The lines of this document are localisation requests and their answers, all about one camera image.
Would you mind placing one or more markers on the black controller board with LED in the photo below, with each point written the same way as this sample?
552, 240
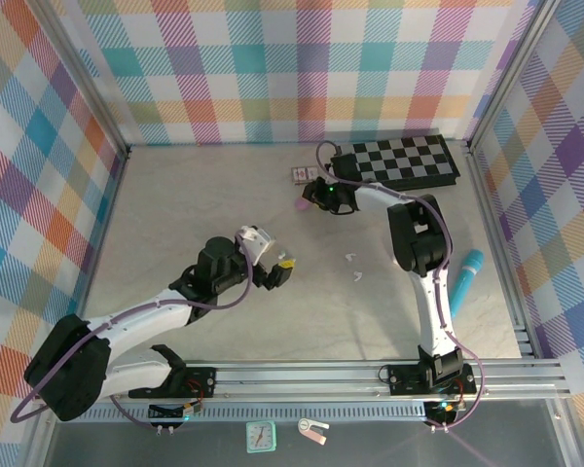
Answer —
443, 407
172, 412

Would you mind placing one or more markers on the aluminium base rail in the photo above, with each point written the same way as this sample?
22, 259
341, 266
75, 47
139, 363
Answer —
297, 382

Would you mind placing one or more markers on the purple earbud case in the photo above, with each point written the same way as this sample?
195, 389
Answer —
302, 205

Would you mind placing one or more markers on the teal square clock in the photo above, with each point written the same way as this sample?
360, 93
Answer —
261, 437

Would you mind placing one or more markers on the aluminium frame post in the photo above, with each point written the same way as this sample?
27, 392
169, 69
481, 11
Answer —
511, 73
78, 82

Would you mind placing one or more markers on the white pink small tool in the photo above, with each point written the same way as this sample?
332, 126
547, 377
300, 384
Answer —
314, 430

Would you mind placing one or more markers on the small playing card box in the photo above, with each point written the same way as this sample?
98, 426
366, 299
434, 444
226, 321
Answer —
304, 173

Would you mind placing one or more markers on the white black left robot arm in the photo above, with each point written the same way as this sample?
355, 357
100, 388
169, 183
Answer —
136, 311

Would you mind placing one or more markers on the black white chessboard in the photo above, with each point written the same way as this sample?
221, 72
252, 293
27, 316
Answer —
404, 160

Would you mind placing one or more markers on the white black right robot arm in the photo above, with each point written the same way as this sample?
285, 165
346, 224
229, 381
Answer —
433, 306

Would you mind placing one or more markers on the pale green egg-shaped ball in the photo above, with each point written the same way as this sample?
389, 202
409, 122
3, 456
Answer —
349, 256

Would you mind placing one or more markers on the teal cylindrical bottle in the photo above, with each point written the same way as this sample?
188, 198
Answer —
467, 282

